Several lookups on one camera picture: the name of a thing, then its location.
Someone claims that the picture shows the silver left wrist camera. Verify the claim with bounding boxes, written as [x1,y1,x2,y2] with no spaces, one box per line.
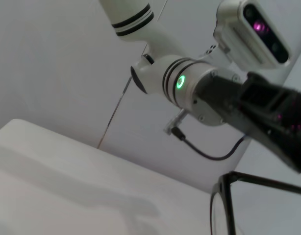
[213,0,293,71]

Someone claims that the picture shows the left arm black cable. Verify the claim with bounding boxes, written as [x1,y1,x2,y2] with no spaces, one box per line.
[163,109,247,162]

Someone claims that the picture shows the black glasses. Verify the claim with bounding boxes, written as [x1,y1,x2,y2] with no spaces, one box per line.
[210,171,301,235]

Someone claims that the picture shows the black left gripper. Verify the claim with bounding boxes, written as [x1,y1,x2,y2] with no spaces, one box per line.
[197,72,301,175]

